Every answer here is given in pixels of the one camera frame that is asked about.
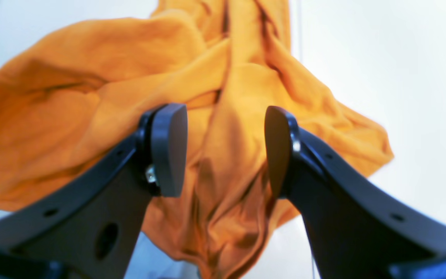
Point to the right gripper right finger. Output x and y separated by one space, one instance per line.
355 230

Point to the orange t-shirt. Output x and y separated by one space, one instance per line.
72 96

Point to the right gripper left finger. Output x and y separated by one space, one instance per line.
89 228

